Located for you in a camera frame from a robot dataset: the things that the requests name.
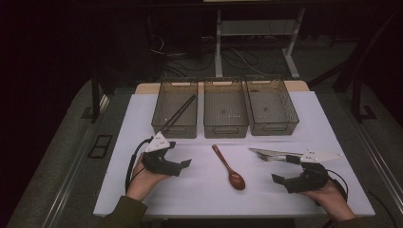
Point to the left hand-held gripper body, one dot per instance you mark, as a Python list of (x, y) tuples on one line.
[(158, 161)]

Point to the dark grey chopstick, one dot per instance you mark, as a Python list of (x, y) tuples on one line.
[(177, 112), (181, 114)]

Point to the person's right hand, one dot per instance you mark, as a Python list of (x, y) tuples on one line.
[(331, 196)]

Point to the black metal post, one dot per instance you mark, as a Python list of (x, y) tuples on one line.
[(95, 98)]

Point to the white metal stand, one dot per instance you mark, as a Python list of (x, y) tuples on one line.
[(218, 47)]

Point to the smoky transparent plastic bin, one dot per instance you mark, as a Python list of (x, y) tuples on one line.
[(225, 110), (172, 107), (271, 107)]

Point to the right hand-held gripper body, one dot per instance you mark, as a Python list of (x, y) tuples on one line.
[(312, 179)]

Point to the person's left hand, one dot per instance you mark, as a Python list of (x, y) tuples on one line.
[(144, 183)]

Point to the brown wooden spoon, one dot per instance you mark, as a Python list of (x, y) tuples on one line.
[(237, 180)]

